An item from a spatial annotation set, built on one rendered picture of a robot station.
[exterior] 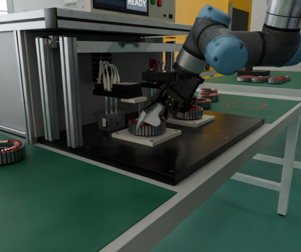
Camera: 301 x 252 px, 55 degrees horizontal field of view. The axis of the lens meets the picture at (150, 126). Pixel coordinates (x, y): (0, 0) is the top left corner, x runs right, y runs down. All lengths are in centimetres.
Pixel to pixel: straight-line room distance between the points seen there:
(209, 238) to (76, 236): 135
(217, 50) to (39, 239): 45
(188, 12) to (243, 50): 419
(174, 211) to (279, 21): 43
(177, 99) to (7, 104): 55
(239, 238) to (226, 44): 137
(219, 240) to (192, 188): 117
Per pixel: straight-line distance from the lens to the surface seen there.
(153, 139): 80
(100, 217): 52
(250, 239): 182
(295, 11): 67
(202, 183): 64
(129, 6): 99
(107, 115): 92
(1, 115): 108
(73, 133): 78
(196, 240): 174
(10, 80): 99
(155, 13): 110
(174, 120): 101
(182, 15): 483
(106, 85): 93
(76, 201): 57
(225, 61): 61
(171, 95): 76
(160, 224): 53
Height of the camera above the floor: 102
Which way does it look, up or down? 15 degrees down
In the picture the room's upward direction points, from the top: straight up
